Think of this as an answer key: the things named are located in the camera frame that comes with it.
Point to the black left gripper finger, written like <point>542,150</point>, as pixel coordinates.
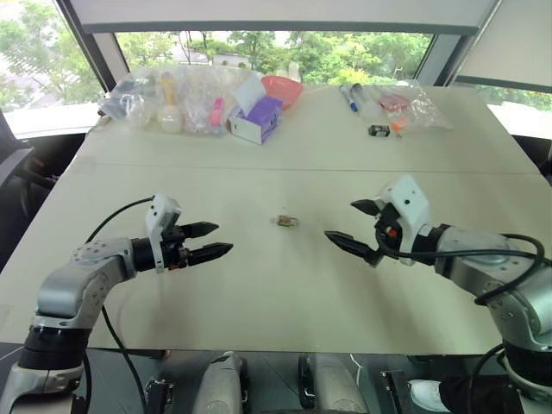
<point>200,229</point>
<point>211,252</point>

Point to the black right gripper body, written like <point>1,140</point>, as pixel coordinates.
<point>388,241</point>

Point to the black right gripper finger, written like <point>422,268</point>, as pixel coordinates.
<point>353,246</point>
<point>367,207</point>

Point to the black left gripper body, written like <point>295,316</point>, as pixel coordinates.
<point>174,255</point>

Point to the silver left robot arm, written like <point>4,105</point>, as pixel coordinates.
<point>64,284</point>

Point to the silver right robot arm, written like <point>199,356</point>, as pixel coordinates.
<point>487,263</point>

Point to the small black box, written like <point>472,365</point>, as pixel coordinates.
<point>379,131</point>

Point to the small orange item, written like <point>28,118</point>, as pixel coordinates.
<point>399,126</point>

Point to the blue marker pen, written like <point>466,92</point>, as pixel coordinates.
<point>349,100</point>

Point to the clear bag with red item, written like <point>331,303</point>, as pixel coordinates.
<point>418,108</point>

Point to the grey marker pen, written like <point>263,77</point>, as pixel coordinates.
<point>359,92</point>

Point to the pink plastic item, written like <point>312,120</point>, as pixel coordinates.
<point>217,113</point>

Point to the pale yellow plastic bottle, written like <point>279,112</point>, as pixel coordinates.
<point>169,114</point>

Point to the purple and white box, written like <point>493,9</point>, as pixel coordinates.
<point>259,121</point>

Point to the large clear plastic bag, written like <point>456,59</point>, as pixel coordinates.
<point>196,99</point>

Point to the grey rounded robot leg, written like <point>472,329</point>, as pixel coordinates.
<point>222,384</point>
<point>332,384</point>

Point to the pink plastic bowl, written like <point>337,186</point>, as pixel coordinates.
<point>282,90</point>

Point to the plastic bag with dark contents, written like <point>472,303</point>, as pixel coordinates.
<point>118,99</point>

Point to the white shoe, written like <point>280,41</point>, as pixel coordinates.
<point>424,394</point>

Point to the black office chair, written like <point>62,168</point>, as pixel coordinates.
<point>17,172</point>

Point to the white roller blind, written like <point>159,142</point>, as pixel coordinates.
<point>280,13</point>
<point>513,43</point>

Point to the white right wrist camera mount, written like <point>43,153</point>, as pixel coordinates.
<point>412,207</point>

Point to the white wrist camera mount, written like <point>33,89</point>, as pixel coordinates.
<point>412,207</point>
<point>160,212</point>

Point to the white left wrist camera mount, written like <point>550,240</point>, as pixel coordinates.
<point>160,212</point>

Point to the black metal bracket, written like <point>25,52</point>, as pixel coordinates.
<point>158,394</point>
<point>393,390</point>

